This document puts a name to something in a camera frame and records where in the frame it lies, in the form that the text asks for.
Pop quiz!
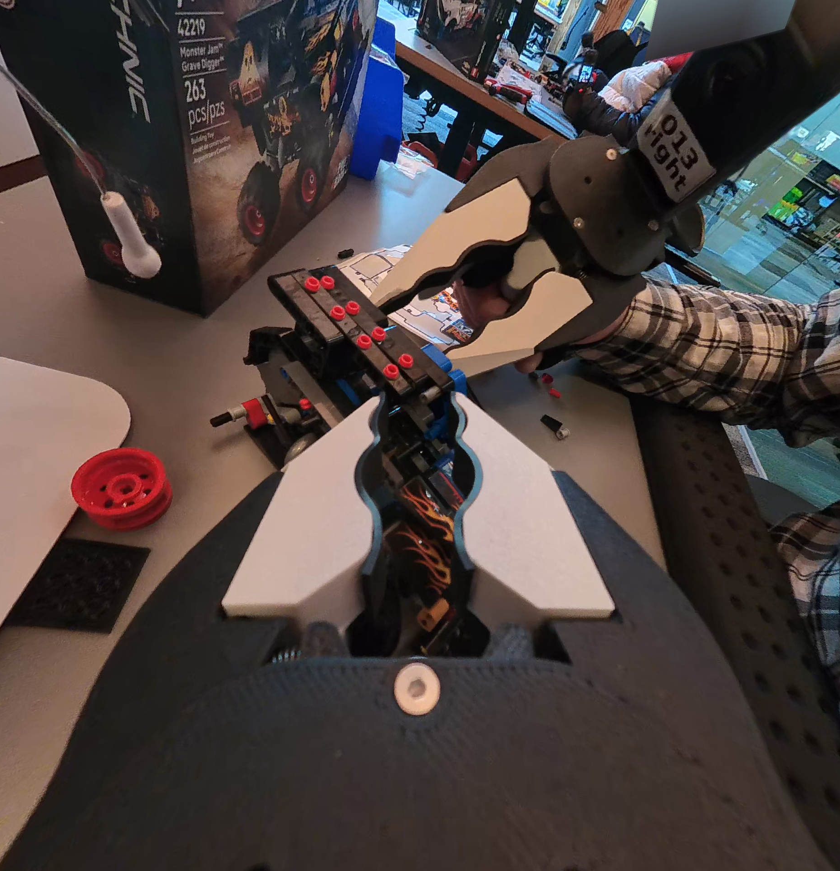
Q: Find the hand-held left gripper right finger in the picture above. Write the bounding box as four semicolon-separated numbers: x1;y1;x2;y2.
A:
452;395;614;630

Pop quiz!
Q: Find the black cardboard box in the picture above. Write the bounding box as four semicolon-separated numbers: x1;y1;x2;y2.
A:
418;0;511;79

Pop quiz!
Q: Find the red case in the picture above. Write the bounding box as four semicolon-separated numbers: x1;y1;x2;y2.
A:
401;139;478;181

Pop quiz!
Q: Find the wooden background table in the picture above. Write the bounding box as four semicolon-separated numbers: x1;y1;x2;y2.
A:
396;27;584;178

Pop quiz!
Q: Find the white metal stand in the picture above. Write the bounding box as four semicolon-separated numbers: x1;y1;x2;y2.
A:
0;354;131;651

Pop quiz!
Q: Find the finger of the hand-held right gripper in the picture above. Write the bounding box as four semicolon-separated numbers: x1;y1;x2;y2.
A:
371;176;534;315
447;238;594;362

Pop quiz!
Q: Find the person's right hand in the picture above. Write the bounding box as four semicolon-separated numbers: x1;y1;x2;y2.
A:
458;280;598;377

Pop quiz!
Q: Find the black blue toy brick truck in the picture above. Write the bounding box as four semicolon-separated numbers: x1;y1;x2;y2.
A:
211;269;492;657

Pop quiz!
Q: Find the red wheel rim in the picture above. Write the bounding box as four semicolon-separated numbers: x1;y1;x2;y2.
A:
71;449;173;530

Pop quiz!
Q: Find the black flat brick plate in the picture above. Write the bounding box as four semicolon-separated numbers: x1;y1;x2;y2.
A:
8;539;150;634

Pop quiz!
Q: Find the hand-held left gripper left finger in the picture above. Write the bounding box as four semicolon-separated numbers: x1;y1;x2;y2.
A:
222;396;387;630

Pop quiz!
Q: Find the sticker sheet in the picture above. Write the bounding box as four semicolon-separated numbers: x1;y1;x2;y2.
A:
338;248;502;355

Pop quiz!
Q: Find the person's right forearm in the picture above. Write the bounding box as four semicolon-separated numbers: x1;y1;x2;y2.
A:
576;278;840;446

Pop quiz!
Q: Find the white cable with plug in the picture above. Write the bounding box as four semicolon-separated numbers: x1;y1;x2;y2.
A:
0;51;163;279

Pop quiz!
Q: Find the dark printed toy box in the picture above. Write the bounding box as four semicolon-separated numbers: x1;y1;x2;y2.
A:
0;0;378;317

